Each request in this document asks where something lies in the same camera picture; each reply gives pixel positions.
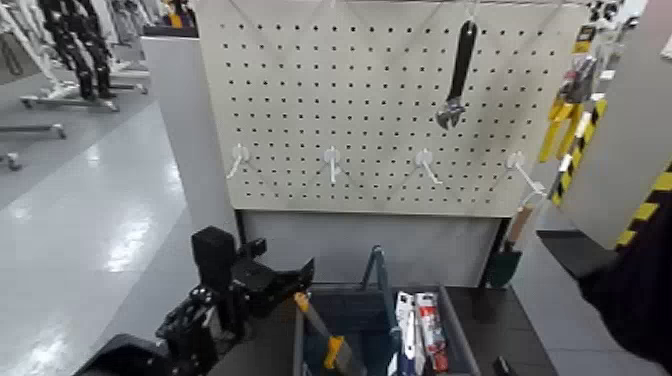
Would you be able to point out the grey wheeled stand base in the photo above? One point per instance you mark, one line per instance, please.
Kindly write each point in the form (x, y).
(68, 102)

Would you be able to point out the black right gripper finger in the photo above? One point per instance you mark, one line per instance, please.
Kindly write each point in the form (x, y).
(505, 368)

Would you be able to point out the red and white package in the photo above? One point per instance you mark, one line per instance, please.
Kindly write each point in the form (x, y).
(431, 330)

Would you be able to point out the dark plastic crate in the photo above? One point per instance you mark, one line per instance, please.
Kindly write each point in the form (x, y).
(462, 341)

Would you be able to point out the white robot stand frame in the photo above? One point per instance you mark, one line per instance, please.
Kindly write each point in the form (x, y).
(10, 16)

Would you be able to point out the yellow and black machine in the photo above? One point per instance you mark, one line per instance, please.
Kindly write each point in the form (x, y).
(176, 21)

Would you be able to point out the black adjustable wrench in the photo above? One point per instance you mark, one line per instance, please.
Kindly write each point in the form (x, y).
(462, 58)

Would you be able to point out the green metal stand frame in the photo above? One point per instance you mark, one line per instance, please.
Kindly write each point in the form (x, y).
(382, 278)

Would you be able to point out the grey metal base panel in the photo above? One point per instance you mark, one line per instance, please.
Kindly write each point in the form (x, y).
(367, 246)

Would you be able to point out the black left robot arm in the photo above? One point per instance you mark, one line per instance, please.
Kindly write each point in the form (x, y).
(210, 257)

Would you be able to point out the white humanoid robot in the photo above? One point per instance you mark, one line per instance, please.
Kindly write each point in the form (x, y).
(126, 23)

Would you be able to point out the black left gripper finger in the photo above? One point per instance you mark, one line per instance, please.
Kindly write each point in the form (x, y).
(286, 305)
(304, 273)

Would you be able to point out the orange black scraper tool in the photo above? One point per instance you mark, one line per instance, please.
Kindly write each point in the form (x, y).
(334, 350)

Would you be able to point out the grey panel with hazard stripes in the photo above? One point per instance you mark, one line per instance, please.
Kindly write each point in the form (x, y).
(624, 131)

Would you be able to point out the beige perforated pegboard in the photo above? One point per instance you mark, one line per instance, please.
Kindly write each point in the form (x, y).
(367, 94)

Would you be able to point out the white pegboard hook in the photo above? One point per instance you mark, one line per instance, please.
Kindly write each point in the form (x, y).
(239, 154)
(332, 156)
(516, 160)
(423, 157)

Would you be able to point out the black humanoid robot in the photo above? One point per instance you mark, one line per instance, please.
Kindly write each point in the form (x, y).
(78, 52)

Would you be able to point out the grey side partition panel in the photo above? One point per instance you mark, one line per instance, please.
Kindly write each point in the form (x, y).
(184, 131)

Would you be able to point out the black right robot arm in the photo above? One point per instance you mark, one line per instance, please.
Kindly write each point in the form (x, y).
(640, 294)

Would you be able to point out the grey stand caster foot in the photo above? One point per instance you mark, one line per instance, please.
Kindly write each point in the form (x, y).
(11, 162)

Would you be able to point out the grey floor stand bar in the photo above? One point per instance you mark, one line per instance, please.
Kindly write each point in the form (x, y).
(31, 129)

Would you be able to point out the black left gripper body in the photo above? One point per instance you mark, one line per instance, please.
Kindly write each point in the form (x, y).
(262, 283)

